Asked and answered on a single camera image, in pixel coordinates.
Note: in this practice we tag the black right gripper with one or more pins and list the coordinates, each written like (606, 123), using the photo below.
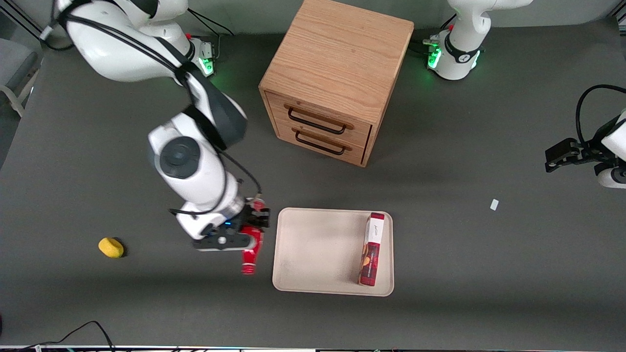
(255, 218)

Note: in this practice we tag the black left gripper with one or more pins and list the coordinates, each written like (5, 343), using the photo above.
(585, 150)

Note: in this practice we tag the red coke bottle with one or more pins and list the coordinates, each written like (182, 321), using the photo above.
(250, 257)

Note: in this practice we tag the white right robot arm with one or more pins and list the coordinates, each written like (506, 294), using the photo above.
(190, 161)

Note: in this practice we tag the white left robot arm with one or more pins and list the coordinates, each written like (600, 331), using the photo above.
(457, 58)

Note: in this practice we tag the beige rectangular tray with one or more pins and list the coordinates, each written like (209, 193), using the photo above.
(318, 254)

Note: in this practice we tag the small white paper tag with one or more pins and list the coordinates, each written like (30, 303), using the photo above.
(494, 205)

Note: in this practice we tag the wooden drawer front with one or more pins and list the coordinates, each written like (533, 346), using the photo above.
(354, 152)

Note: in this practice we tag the red white snack box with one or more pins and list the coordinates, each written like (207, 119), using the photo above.
(370, 259)

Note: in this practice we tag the dark grey table mat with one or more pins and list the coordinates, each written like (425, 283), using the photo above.
(440, 244)

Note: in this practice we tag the yellow lemon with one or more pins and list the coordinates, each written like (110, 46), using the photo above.
(111, 247)

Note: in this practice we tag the wooden drawer cabinet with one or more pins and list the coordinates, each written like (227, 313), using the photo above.
(337, 54)

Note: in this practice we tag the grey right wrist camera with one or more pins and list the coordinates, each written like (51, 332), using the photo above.
(222, 243)

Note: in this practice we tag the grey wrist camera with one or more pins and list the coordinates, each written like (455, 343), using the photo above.
(222, 243)
(614, 178)

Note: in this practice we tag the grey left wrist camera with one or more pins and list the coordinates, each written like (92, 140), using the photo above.
(614, 178)

